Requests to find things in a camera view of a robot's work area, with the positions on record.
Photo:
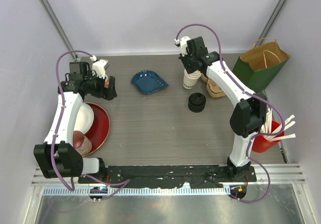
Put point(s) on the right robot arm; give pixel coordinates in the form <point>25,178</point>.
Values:
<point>249,113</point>

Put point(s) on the blue ceramic dish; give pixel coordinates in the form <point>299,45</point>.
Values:
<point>148,82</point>

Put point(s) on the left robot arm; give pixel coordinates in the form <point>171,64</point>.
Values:
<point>56,156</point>

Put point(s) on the red cup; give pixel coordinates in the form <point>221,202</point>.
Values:
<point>262,144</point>

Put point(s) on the stack of black lids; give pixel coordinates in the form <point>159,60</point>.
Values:
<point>196,102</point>

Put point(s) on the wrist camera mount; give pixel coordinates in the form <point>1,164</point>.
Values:
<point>99,67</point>
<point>182,44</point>

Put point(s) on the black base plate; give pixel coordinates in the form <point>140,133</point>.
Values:
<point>172,176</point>

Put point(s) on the pink patterned cup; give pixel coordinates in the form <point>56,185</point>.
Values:
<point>81,143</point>

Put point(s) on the white bowl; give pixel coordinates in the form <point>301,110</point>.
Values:
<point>84,119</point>

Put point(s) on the stack of white paper cups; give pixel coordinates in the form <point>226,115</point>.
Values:
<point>190,79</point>

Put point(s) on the red plate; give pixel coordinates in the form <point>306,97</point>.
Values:
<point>100,128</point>

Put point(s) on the stack of cardboard cup carriers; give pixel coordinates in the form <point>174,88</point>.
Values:
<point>212,87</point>

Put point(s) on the small pink mug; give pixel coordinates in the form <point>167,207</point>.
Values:
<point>106,84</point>

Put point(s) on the green paper bag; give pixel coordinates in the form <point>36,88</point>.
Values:
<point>257,67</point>

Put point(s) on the paper wrapped straw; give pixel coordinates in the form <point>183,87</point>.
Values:
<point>266,128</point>
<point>283,137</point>
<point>289,122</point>

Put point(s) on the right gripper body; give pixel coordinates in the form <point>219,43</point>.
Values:
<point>187,61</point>

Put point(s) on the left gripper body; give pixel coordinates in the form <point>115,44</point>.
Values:
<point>96,84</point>

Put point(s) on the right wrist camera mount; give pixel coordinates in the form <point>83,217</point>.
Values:
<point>182,44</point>

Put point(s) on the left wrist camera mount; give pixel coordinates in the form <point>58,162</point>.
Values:
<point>99,67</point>

